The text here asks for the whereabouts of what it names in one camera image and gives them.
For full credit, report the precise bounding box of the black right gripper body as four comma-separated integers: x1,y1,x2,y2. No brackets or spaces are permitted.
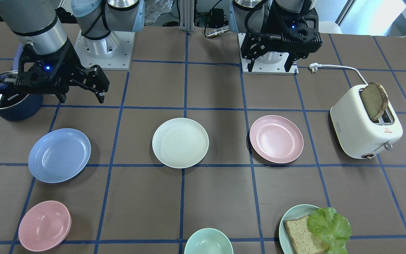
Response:
14,39,84,95

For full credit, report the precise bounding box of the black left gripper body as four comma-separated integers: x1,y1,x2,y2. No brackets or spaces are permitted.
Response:
240,1,323,60

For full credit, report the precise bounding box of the blue plate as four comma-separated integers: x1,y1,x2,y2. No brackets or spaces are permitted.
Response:
28,128,92,183

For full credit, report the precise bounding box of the pink plate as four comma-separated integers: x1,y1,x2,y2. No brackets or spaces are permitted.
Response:
249,115,304,164

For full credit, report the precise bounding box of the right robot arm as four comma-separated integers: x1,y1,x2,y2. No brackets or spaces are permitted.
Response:
0,0,145,103

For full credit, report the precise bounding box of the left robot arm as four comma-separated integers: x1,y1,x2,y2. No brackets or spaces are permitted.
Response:
229,0,323,75

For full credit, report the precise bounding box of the silver cylindrical connector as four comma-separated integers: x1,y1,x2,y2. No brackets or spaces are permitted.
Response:
204,26,230,39

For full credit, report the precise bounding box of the dark blue saucepan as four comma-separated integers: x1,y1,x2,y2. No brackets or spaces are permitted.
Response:
0,44,43,122

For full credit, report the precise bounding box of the black power adapter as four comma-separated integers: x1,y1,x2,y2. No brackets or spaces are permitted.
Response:
207,8,224,28

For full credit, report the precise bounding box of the glass saucepan lid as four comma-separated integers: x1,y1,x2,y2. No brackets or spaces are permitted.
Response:
0,71,32,110

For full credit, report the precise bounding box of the crumpled white plastic bag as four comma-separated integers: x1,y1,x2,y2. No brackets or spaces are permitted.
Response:
144,0,174,25

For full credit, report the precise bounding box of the bread slice in toaster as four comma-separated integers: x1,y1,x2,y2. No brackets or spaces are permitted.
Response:
360,82,389,122

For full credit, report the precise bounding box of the white toaster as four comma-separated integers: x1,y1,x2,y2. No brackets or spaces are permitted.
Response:
330,85,403,159

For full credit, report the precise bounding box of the cream white plate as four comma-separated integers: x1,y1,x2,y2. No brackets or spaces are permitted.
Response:
152,117,209,169

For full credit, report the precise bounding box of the pink bowl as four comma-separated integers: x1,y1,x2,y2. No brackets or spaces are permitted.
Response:
18,200,72,252

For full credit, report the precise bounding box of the mint green plate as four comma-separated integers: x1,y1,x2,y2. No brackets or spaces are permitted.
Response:
278,204,320,254

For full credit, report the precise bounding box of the green lettuce leaf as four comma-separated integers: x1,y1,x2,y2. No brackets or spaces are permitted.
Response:
307,207,352,254

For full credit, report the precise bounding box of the bread slice on plate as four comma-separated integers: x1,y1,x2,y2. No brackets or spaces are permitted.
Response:
284,215,329,254

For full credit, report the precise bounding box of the mint green bowl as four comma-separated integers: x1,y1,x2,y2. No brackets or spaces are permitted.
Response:
184,228,234,254

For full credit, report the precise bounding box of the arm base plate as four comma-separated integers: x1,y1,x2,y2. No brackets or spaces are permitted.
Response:
240,52,299,75
74,31,136,71

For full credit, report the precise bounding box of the white power cable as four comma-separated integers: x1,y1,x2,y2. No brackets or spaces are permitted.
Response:
309,62,369,86

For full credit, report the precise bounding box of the aluminium frame post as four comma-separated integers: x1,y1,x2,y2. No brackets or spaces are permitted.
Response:
176,0,195,33

